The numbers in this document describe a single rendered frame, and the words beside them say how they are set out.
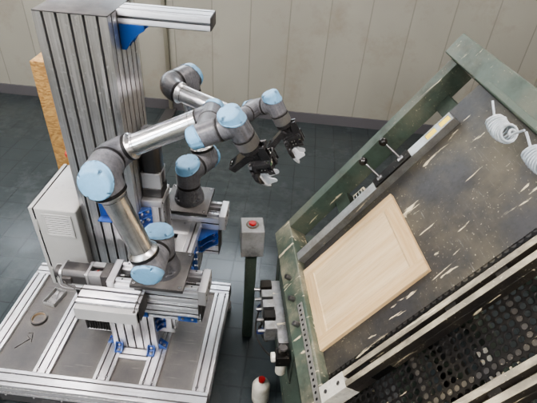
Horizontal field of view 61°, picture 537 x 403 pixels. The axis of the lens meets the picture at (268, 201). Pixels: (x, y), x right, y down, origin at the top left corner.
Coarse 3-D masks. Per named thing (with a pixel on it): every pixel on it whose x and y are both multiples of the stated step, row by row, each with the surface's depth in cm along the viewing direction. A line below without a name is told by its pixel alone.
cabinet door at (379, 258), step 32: (384, 224) 186; (320, 256) 211; (352, 256) 193; (384, 256) 178; (416, 256) 164; (320, 288) 200; (352, 288) 184; (384, 288) 170; (320, 320) 190; (352, 320) 175
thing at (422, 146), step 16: (448, 112) 182; (432, 128) 186; (448, 128) 181; (416, 144) 189; (432, 144) 185; (416, 160) 190; (368, 192) 200; (352, 208) 204; (336, 224) 208; (320, 240) 213; (304, 256) 219
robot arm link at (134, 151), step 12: (204, 108) 143; (216, 108) 142; (168, 120) 148; (180, 120) 145; (192, 120) 144; (144, 132) 150; (156, 132) 148; (168, 132) 147; (180, 132) 146; (108, 144) 151; (120, 144) 151; (132, 144) 151; (144, 144) 150; (156, 144) 150; (132, 156) 152
